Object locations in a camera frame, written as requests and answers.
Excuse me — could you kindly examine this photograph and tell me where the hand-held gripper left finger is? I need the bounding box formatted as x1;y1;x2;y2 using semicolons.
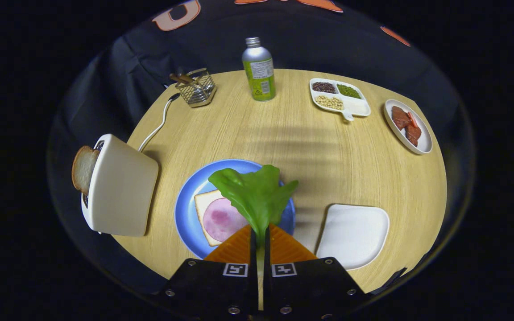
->
154;224;258;321

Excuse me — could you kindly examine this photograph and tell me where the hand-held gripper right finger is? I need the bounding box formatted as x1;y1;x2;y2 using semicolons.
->
264;223;370;321

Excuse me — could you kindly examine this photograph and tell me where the green lettuce leaf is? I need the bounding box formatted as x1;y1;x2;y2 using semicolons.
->
208;165;299;310

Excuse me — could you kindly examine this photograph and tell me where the toasted bread slice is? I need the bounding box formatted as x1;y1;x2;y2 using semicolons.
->
71;145;101;195

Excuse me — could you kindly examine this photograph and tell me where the white square plate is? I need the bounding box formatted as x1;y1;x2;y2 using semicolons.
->
315;204;390;271

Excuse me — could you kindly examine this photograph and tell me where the blue round plate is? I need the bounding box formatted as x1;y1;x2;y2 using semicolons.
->
174;159;296;260

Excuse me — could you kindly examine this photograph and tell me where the white bread slice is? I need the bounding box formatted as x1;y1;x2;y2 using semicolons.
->
194;189;240;247

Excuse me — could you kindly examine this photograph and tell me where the white toaster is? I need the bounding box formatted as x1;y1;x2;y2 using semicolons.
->
81;134;159;237

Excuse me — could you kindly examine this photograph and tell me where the brown meat slice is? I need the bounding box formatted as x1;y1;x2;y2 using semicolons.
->
405;125;422;147
392;106;411;130

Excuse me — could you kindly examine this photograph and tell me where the round white plate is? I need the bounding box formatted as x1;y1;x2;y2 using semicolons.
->
383;99;433;155

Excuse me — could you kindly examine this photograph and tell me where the pile of pale soybeans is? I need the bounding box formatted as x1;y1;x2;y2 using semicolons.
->
315;95;344;111

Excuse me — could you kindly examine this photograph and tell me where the white divided tray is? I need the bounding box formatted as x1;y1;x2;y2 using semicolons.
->
309;78;372;122

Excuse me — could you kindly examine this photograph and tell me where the pile of green beans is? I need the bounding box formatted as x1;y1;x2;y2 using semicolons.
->
337;84;362;99

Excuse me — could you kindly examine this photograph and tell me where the silver bottle with green label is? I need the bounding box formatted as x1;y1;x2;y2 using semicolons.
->
242;37;277;102

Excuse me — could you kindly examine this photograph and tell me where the white toaster cable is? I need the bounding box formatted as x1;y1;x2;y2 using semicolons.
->
138;92;182;153

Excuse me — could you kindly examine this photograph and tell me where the metal wire basket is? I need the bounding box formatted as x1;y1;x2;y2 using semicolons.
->
176;68;217;108

